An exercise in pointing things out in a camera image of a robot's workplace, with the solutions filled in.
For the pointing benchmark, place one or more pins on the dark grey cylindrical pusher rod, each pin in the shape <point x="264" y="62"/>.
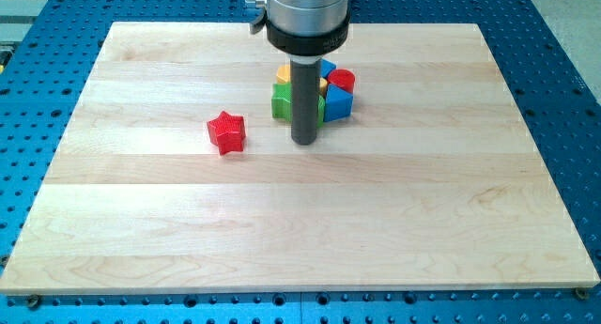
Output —
<point x="305" y="81"/>

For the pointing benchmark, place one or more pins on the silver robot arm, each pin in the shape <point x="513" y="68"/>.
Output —
<point x="305" y="30"/>

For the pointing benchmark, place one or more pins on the green star block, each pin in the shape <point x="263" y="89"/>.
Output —
<point x="281" y="104"/>

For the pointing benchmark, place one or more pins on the red star block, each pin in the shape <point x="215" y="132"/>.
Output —
<point x="227" y="133"/>

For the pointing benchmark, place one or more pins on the yellow block right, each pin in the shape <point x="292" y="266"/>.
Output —
<point x="323" y="87"/>

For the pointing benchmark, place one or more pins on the yellow block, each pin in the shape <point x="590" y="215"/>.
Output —
<point x="323" y="87"/>
<point x="283" y="74"/>

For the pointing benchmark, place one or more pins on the yellow block left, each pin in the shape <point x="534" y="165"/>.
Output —
<point x="283" y="74"/>

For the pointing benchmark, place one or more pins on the blue block behind rod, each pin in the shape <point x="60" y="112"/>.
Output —
<point x="326" y="67"/>

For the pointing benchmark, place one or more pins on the red cylinder block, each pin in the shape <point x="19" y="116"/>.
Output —
<point x="343" y="78"/>

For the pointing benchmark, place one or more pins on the blue pentagon block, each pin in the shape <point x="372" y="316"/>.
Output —
<point x="338" y="103"/>

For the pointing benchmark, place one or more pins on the light wooden board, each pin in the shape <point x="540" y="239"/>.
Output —
<point x="433" y="182"/>

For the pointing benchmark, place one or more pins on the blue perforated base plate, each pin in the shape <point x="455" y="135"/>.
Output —
<point x="48" y="70"/>

